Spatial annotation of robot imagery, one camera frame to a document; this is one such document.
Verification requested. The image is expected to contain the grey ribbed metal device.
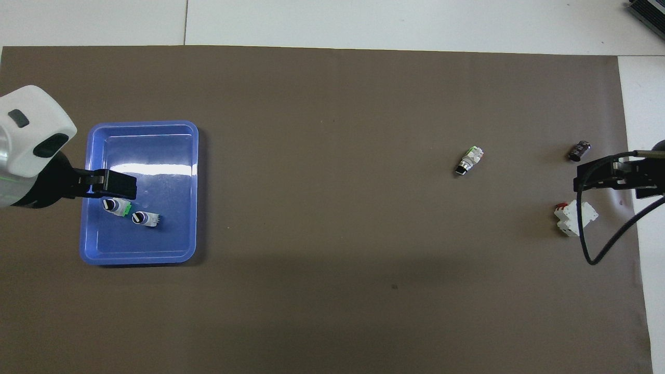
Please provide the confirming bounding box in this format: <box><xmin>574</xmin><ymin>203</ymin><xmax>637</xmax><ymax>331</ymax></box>
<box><xmin>626</xmin><ymin>0</ymin><xmax>665</xmax><ymax>34</ymax></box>

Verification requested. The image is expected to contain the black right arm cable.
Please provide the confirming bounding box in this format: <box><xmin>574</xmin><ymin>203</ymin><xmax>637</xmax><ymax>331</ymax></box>
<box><xmin>576</xmin><ymin>150</ymin><xmax>665</xmax><ymax>266</ymax></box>

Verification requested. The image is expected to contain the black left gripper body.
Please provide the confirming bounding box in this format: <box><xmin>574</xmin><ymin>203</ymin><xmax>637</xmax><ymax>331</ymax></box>
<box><xmin>10</xmin><ymin>151</ymin><xmax>79</xmax><ymax>209</ymax></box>

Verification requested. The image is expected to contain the blue plastic tray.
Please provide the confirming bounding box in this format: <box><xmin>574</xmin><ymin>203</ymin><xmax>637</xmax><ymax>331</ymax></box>
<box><xmin>79</xmin><ymin>121</ymin><xmax>200</xmax><ymax>266</ymax></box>

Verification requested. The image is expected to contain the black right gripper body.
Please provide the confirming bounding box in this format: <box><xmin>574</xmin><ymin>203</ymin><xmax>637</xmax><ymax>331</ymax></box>
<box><xmin>622</xmin><ymin>139</ymin><xmax>665</xmax><ymax>199</ymax></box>

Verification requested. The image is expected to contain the brown table mat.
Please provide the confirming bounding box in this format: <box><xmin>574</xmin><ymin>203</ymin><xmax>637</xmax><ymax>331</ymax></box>
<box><xmin>0</xmin><ymin>46</ymin><xmax>654</xmax><ymax>374</ymax></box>

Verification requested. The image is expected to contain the small black terminal block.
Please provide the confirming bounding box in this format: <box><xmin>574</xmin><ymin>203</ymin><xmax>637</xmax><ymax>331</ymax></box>
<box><xmin>568</xmin><ymin>140</ymin><xmax>592</xmax><ymax>163</ymax></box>

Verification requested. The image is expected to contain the selector switch with black knob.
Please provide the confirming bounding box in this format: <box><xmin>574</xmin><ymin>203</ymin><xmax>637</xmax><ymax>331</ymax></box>
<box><xmin>455</xmin><ymin>147</ymin><xmax>485</xmax><ymax>176</ymax></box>
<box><xmin>131</xmin><ymin>210</ymin><xmax>162</xmax><ymax>229</ymax></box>
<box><xmin>102</xmin><ymin>197</ymin><xmax>132</xmax><ymax>218</ymax></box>

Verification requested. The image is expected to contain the white circuit breaker red lever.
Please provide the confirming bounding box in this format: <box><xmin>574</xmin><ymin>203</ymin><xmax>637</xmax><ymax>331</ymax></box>
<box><xmin>553</xmin><ymin>200</ymin><xmax>599</xmax><ymax>237</ymax></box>

